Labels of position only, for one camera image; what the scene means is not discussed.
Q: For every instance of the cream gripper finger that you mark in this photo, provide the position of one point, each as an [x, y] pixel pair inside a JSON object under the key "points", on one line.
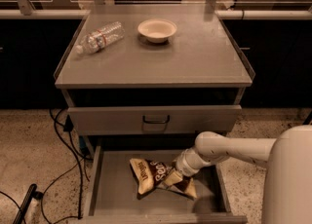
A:
{"points": [[173, 178]]}

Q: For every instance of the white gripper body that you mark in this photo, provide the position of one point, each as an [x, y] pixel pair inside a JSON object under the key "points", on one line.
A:
{"points": [[182, 167]]}

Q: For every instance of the brown chip bag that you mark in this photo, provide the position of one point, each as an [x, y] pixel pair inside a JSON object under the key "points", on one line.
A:
{"points": [[150, 175]]}

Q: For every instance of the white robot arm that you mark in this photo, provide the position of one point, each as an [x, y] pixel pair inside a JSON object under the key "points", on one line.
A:
{"points": [[287, 194]]}

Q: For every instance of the open middle drawer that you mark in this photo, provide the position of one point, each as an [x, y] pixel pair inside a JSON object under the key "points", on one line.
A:
{"points": [[112, 196]]}

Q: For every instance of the grey drawer cabinet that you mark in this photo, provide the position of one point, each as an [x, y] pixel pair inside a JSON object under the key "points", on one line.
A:
{"points": [[199, 66]]}

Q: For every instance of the closed top drawer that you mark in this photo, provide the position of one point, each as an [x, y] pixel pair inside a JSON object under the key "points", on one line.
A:
{"points": [[153, 119]]}

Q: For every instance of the white paper bowl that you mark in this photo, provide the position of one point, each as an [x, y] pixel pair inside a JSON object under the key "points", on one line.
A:
{"points": [[157, 30]]}

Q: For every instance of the black power strip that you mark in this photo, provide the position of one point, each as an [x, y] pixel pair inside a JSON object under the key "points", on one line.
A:
{"points": [[32, 193]]}

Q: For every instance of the clear plastic water bottle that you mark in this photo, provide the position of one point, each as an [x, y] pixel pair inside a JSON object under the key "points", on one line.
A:
{"points": [[101, 38]]}

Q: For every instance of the white horizontal rail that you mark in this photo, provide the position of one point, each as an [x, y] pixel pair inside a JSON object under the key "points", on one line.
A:
{"points": [[245, 15]]}

